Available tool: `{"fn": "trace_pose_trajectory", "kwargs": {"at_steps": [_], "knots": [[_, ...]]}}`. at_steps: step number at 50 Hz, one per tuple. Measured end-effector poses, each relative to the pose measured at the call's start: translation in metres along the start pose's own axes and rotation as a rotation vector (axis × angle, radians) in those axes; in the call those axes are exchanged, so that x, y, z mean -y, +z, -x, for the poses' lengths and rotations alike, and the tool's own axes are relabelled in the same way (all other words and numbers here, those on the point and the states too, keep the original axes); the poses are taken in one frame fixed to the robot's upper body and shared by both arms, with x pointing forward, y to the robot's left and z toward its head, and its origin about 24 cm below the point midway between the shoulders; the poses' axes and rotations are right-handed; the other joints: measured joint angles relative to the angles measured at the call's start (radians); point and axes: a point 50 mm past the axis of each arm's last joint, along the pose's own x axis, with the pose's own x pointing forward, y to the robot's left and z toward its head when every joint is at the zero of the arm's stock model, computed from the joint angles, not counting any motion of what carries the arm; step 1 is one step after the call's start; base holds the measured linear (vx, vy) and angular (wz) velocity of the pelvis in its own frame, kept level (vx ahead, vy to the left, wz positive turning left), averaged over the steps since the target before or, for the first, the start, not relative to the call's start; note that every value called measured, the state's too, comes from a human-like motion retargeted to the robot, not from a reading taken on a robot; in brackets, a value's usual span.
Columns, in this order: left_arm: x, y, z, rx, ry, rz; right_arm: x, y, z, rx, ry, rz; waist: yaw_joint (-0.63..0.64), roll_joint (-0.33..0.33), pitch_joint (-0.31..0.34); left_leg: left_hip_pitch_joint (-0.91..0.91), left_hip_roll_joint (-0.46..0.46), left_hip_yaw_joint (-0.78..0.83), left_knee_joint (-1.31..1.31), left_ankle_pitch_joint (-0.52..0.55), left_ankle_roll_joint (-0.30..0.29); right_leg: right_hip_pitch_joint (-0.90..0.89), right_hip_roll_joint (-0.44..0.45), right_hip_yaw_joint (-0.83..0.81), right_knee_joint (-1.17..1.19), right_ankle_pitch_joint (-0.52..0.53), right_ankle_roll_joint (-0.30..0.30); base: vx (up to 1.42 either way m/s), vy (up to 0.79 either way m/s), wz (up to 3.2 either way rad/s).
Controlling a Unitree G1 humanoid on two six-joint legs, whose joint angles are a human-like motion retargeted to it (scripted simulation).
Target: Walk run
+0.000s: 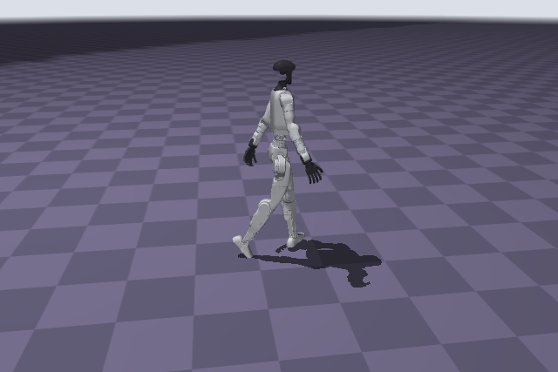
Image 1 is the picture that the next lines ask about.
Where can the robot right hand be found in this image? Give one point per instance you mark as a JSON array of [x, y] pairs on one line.
[[311, 168]]

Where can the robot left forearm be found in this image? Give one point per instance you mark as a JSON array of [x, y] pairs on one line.
[[262, 127]]

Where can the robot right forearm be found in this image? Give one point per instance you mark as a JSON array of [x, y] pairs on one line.
[[297, 139]]

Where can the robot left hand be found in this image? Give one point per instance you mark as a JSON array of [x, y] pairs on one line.
[[250, 153]]

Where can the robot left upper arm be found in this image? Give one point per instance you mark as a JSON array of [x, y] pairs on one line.
[[266, 117]]

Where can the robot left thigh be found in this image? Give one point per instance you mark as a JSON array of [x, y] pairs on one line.
[[289, 196]]

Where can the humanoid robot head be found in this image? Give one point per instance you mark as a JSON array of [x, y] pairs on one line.
[[284, 66]]

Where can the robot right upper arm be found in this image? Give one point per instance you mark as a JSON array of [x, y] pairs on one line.
[[287, 104]]

